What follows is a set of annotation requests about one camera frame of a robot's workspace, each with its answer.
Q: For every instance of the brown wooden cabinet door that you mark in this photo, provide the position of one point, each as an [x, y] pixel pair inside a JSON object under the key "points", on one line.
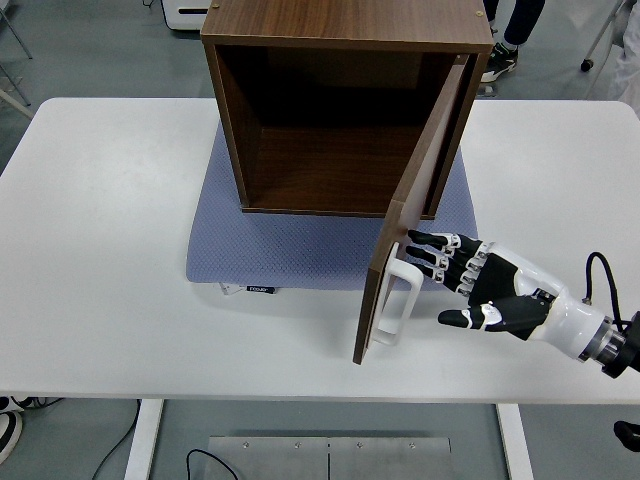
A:
{"points": [[370, 300]]}

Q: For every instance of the white appliance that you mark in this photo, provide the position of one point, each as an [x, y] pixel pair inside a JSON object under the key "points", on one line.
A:
{"points": [[182, 15]]}

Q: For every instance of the grey metal chair frame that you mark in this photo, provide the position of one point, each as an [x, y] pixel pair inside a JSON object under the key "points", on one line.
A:
{"points": [[17, 97]]}

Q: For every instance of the grey metal plate with screws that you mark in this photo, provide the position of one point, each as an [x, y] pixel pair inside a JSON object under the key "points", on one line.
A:
{"points": [[265, 460], [390, 460]]}

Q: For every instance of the brown wooden cabinet body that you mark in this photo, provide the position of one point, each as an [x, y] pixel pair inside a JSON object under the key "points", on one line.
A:
{"points": [[350, 20]]}

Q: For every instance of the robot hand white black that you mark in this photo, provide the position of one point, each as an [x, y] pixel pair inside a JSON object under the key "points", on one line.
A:
{"points": [[500, 280]]}

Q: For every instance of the blue-grey textured mat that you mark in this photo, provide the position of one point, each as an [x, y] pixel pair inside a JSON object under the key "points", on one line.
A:
{"points": [[300, 250]]}

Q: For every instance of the white table leg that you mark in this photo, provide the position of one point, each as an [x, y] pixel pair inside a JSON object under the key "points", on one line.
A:
{"points": [[515, 445], [142, 440]]}

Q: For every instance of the wheeled metal stand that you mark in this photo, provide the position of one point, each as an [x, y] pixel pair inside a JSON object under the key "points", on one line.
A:
{"points": [[586, 64]]}

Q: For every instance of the black mat label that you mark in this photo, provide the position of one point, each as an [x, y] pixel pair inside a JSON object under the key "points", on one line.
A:
{"points": [[261, 289]]}

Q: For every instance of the white black rounded object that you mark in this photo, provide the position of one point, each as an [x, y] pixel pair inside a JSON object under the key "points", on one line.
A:
{"points": [[9, 430]]}

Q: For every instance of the person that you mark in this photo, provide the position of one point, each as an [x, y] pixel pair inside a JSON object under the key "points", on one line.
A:
{"points": [[520, 20], [627, 75]]}

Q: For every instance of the white mat tag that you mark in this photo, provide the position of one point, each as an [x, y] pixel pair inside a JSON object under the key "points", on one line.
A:
{"points": [[230, 290]]}

